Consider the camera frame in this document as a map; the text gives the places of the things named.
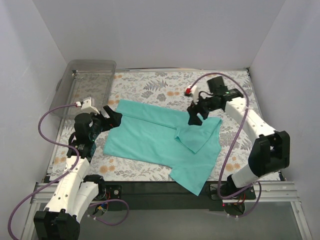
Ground clear plastic bin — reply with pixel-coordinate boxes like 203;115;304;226
49;59;117;111

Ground teal t shirt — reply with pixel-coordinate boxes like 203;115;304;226
103;99;223;196

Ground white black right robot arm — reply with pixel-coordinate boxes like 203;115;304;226
184;72;290;200

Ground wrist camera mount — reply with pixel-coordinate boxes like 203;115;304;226
75;96;100;115
184;85;200;104

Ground floral patterned table mat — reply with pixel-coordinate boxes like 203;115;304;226
49;70;280;183

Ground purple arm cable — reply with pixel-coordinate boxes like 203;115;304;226
191;72;262;219
7;102;130;240

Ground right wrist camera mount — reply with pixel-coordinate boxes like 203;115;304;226
184;85;200;104

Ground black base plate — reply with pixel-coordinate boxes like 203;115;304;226
94;181;226;212

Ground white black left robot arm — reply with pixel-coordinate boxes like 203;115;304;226
33;105;122;240

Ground aluminium frame rail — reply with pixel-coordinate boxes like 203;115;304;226
21;181;312;240

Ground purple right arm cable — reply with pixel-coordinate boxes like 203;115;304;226
191;72;262;219

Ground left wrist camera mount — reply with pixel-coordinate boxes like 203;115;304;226
75;96;100;115

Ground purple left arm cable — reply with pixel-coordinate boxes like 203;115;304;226
7;102;130;240

